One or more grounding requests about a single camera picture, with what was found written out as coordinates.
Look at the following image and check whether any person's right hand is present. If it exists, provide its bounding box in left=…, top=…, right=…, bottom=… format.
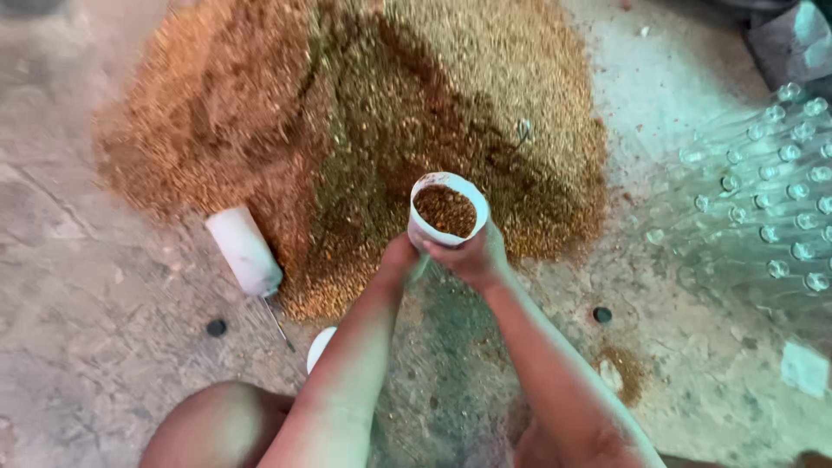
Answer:
left=423, top=220, right=508, bottom=291

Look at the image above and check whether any person's left hand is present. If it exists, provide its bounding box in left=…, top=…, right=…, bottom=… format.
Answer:
left=379, top=232, right=421, bottom=282

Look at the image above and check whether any white plastic cup funnel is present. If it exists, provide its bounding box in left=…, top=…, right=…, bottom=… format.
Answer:
left=407, top=172, right=490, bottom=252

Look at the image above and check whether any brown grain heap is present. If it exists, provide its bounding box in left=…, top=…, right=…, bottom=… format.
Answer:
left=93, top=0, right=610, bottom=321

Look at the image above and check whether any white round lid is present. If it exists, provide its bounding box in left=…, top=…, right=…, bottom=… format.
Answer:
left=306, top=326, right=338, bottom=375

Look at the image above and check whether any thin metal rod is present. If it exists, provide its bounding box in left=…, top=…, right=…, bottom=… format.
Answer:
left=262, top=296, right=296, bottom=354

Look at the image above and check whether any white plastic tube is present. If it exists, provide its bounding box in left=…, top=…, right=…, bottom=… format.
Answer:
left=205, top=206, right=284, bottom=299

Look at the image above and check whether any small brown grain patch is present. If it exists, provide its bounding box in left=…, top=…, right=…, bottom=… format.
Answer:
left=593, top=344, right=651, bottom=409

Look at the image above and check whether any person's right knee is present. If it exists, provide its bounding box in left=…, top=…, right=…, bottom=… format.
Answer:
left=513, top=416, right=625, bottom=468

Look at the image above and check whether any person's knee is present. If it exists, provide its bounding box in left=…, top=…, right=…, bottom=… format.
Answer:
left=138, top=381, right=296, bottom=468
left=513, top=416, right=625, bottom=468

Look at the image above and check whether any person's left knee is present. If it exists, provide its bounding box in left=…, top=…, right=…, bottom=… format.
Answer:
left=138, top=381, right=296, bottom=468

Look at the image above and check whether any group of clear glass bottles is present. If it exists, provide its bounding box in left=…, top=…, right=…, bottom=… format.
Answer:
left=640, top=81, right=832, bottom=326

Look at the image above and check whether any white paper scrap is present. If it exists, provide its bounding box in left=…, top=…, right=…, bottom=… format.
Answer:
left=780, top=341, right=831, bottom=399

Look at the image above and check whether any grey plastic bag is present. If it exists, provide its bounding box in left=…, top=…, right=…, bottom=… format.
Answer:
left=744, top=0, right=832, bottom=92

